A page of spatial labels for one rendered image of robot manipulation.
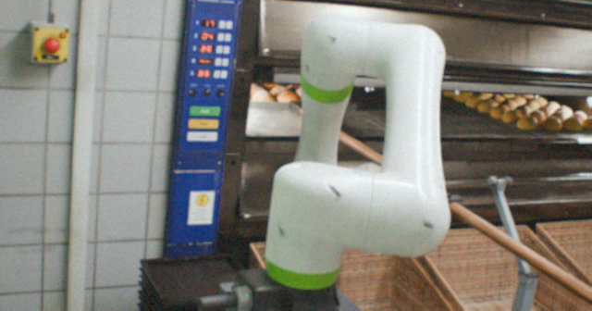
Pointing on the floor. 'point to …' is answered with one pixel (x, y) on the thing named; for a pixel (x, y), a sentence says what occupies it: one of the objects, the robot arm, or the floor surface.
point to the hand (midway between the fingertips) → (449, 205)
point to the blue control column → (192, 182)
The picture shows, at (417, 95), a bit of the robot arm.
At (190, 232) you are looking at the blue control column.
